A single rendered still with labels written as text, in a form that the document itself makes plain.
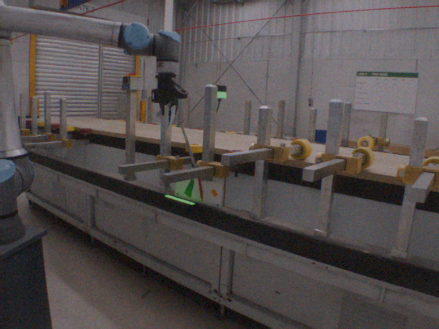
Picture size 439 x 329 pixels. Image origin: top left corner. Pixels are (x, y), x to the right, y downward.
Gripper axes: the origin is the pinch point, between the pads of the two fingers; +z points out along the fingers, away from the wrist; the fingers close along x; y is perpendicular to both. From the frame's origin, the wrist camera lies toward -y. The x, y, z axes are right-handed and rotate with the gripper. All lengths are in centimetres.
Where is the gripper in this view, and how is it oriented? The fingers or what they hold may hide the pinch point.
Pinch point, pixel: (168, 124)
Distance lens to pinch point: 137.0
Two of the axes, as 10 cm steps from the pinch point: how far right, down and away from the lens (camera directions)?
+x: -6.2, 1.0, -7.8
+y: -7.8, -1.5, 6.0
